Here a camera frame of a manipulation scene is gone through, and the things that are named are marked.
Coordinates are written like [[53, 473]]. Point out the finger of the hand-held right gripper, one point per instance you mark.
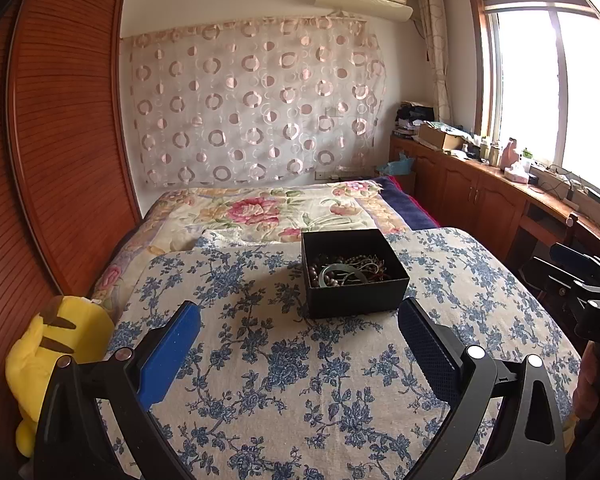
[[565, 255], [555, 277]]

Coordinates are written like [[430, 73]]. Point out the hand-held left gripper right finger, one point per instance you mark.
[[427, 350]]

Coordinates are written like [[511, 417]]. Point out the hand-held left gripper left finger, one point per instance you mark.
[[170, 355]]

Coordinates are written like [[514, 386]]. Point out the black jewelry box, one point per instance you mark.
[[355, 300]]

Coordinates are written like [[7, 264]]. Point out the pale green jade bangle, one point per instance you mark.
[[342, 277]]

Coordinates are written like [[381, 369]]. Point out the person's right hand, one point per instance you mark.
[[585, 385]]

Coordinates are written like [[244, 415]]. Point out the tissue pack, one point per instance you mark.
[[516, 174]]

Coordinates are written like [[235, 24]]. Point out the wooden cabinet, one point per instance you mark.
[[480, 200]]

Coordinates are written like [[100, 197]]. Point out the blue floral cloth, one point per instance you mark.
[[280, 360]]

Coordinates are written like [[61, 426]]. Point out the yellow plush toy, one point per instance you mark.
[[55, 360]]

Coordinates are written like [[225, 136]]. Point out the pink bottle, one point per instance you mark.
[[510, 152]]

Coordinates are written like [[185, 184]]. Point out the dark blue blanket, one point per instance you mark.
[[405, 205]]

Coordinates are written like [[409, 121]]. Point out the pink floral bedspread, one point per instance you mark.
[[260, 210]]

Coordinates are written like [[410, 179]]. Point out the cardboard box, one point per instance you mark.
[[437, 137]]

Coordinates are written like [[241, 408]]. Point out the window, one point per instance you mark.
[[545, 70]]

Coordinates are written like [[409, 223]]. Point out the teal plastic bag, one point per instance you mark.
[[401, 164]]

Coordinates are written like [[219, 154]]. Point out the pile of dark clothes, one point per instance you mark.
[[412, 117]]

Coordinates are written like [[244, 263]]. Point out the beige window curtain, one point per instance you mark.
[[437, 50]]

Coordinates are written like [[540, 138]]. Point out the circle patterned sheer curtain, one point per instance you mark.
[[255, 100]]

